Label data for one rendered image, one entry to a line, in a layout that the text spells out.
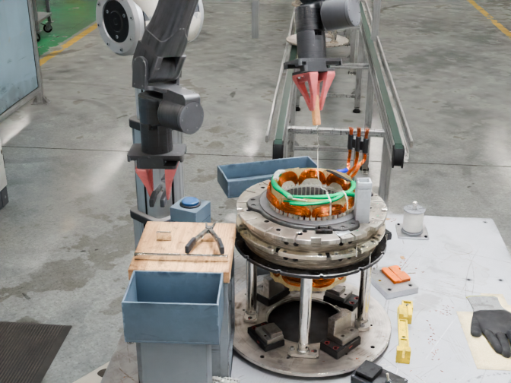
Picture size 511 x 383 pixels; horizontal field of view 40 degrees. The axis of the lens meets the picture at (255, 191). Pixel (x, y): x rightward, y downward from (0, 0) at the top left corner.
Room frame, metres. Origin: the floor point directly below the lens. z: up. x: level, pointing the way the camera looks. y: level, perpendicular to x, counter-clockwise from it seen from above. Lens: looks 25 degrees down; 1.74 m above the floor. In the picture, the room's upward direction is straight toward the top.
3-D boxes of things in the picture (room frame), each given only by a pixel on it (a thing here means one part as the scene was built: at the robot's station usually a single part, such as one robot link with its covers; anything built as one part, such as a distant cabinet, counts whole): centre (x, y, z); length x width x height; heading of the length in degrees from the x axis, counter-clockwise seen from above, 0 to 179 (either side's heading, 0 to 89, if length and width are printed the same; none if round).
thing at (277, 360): (1.34, -0.12, 0.80); 0.39 x 0.39 x 0.01
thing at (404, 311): (1.32, -0.34, 0.80); 0.22 x 0.04 x 0.03; 169
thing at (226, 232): (1.21, 0.14, 1.05); 0.20 x 0.19 x 0.02; 178
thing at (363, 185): (1.27, -0.22, 1.14); 0.03 x 0.03 x 0.09; 2
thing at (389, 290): (1.53, -0.35, 0.79); 0.12 x 0.09 x 0.02; 20
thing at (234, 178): (1.61, -0.04, 0.92); 0.25 x 0.11 x 0.28; 107
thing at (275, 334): (1.25, -0.03, 0.83); 0.05 x 0.04 x 0.02; 30
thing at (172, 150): (1.19, 0.18, 1.29); 0.10 x 0.07 x 0.07; 89
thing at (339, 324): (1.25, -0.19, 0.85); 0.06 x 0.04 x 0.05; 134
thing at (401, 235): (1.81, -0.46, 0.83); 0.09 x 0.09 x 0.10; 85
